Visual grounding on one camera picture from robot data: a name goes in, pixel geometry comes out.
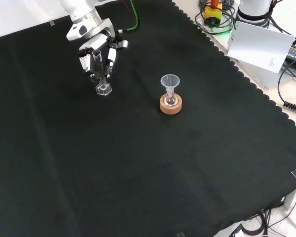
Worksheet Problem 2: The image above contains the black cloth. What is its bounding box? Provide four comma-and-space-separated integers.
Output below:
0, 0, 296, 237

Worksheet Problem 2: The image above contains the green cable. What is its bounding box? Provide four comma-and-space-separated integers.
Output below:
194, 0, 237, 35

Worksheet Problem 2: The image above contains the clear glass graduated cylinder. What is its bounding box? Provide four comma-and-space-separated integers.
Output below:
91, 49, 113, 96

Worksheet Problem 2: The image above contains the clear round-bottom flask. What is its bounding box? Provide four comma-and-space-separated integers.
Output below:
163, 91, 178, 107

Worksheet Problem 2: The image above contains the cork ring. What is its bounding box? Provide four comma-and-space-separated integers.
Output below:
159, 95, 183, 115

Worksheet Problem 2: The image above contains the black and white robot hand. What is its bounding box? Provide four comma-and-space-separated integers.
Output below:
77, 29, 129, 80

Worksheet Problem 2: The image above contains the black coiled cable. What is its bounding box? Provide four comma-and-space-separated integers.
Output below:
283, 101, 296, 114

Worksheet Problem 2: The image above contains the white table leg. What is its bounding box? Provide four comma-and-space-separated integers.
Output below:
283, 186, 296, 211

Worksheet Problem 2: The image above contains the clear plastic funnel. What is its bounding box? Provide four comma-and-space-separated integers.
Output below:
160, 74, 181, 99

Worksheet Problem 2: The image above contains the yellow stop button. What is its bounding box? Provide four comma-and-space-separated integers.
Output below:
204, 0, 223, 26

